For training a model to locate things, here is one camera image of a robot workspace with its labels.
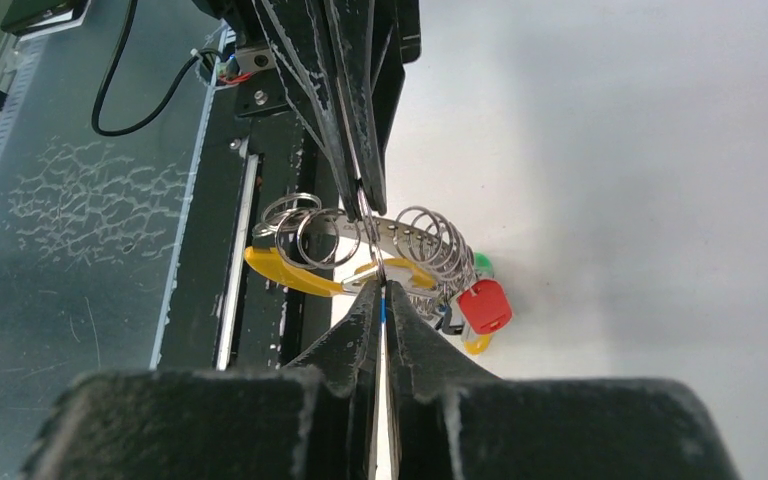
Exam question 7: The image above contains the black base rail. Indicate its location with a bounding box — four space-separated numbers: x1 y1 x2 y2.
152 26 342 372

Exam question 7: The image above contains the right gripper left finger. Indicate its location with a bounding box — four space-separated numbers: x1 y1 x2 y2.
22 281 382 479

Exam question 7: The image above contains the metal key organizer ring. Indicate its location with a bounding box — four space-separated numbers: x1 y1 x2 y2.
244 192 514 357

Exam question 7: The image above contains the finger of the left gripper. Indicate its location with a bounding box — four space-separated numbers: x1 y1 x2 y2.
324 0 421 214
254 1 358 220

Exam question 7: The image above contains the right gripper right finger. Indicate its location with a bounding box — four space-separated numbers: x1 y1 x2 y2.
383 282 738 479

